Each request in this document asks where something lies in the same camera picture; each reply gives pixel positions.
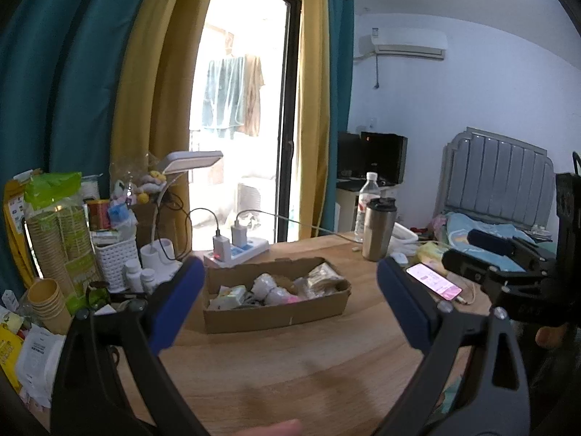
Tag white desk lamp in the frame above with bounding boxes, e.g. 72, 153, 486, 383
140, 151, 224, 278

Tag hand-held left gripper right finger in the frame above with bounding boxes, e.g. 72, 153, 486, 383
372, 257, 532, 436

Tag white packets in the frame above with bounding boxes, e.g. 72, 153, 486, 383
16, 329, 66, 407

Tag grey padded headboard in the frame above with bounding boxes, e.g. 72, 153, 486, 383
436, 127, 555, 237

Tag blue blanket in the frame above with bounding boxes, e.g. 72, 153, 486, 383
442, 211, 552, 278

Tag white air conditioner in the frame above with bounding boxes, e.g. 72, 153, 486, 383
358, 27, 448, 61

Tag cartoon print tissue pack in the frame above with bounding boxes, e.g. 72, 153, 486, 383
209, 285, 248, 310

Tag white plastic basket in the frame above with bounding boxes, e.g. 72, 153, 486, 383
93, 236, 139, 292

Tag brown paper cup stack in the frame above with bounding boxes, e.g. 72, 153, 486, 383
26, 278, 72, 333

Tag orange yellow bag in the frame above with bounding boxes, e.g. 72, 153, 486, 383
4, 168, 44, 278

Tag yellow packet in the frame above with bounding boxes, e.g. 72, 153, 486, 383
415, 242, 450, 273

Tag cardboard box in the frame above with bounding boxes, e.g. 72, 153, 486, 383
202, 257, 352, 334

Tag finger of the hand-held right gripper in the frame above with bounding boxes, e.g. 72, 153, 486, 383
467, 228, 555, 262
442, 247, 505, 292

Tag bag of cotton swabs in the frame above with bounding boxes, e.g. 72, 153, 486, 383
293, 263, 348, 298

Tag red can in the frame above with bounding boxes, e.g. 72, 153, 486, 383
86, 199, 112, 231

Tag teal hanging towel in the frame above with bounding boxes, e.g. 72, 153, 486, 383
201, 57, 246, 139

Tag steel tumbler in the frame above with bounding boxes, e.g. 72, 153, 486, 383
362, 197, 398, 263

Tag black appliance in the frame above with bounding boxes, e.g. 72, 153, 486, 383
338, 131, 408, 185

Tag bubble wrap bag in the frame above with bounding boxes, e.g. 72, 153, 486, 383
252, 273, 300, 306

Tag green bag of paper cups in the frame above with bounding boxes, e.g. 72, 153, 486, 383
24, 171, 103, 282

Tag teal curtain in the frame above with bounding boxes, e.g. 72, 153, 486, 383
329, 0, 355, 133
0, 0, 157, 291

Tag white charger with black cable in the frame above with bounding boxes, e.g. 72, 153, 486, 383
188, 208, 233, 261

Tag yellow curtain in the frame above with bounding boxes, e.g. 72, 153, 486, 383
111, 0, 223, 248
297, 0, 331, 239

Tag person's right hand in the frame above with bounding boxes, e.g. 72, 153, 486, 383
536, 326, 568, 350

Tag white power strip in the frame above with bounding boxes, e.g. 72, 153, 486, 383
203, 238, 269, 268

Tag black door frame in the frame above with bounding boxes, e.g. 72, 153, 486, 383
222, 0, 304, 243

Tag smartphone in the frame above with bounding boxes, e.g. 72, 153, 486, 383
405, 262, 464, 301

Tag brown hanging garment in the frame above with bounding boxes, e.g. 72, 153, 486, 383
243, 54, 265, 137

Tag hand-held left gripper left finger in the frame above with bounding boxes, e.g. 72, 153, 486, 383
51, 255, 210, 436

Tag clear water bottle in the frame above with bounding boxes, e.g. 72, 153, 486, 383
354, 171, 380, 242

